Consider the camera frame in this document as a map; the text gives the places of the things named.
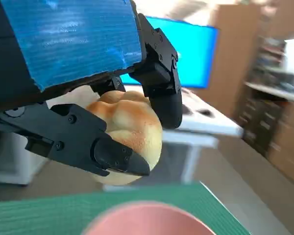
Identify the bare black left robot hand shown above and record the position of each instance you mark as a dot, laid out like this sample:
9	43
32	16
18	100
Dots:
71	39

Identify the round bread bun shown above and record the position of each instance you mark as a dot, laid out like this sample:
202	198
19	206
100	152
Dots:
134	122

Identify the pink bowl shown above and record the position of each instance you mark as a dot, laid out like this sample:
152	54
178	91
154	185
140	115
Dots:
147	220

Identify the blue computer monitor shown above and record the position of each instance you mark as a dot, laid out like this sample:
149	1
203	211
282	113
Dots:
196	54

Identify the large white mesh-front unit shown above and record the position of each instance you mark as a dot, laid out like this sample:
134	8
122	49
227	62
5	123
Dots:
9	166

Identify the white desk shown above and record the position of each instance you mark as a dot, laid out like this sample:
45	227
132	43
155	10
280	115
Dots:
205	124

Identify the brown cardboard partition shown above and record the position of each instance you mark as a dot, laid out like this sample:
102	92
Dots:
235	49

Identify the green cutting mat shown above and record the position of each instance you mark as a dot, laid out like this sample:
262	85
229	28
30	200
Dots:
39	213

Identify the dark drawer shelf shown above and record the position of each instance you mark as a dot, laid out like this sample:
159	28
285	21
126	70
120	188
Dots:
264	117

